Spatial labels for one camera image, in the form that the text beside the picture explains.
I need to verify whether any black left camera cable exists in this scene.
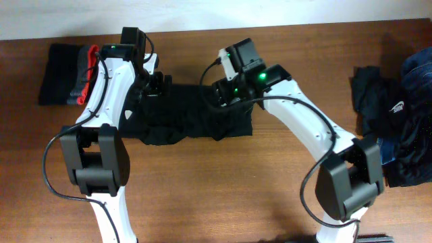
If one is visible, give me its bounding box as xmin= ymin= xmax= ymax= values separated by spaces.
xmin=41 ymin=32 xmax=155 ymax=243

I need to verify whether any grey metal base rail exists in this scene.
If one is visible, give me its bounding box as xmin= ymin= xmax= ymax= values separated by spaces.
xmin=356 ymin=236 xmax=395 ymax=243

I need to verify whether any black right camera cable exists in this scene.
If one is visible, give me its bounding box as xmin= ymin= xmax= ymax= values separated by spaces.
xmin=198 ymin=57 xmax=362 ymax=243

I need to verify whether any light blue garment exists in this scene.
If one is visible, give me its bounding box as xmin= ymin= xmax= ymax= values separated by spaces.
xmin=377 ymin=137 xmax=399 ymax=165

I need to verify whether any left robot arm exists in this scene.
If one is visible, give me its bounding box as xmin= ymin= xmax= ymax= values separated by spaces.
xmin=56 ymin=27 xmax=172 ymax=242

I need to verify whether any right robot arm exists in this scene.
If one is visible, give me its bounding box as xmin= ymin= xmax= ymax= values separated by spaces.
xmin=213 ymin=38 xmax=384 ymax=242

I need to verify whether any black t-shirt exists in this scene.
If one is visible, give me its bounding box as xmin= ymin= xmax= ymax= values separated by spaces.
xmin=119 ymin=84 xmax=253 ymax=146

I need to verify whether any black camera cable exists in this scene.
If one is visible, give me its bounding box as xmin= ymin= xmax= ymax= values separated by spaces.
xmin=198 ymin=57 xmax=362 ymax=243
xmin=41 ymin=32 xmax=155 ymax=243

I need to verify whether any black clothes pile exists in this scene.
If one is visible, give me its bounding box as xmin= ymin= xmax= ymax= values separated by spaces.
xmin=350 ymin=66 xmax=431 ymax=187

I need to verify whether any blue denim garment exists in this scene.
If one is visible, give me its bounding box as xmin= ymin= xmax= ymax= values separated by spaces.
xmin=400 ymin=47 xmax=431 ymax=107

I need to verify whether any black garment red band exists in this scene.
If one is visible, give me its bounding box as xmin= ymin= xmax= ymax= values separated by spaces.
xmin=38 ymin=43 xmax=99 ymax=105

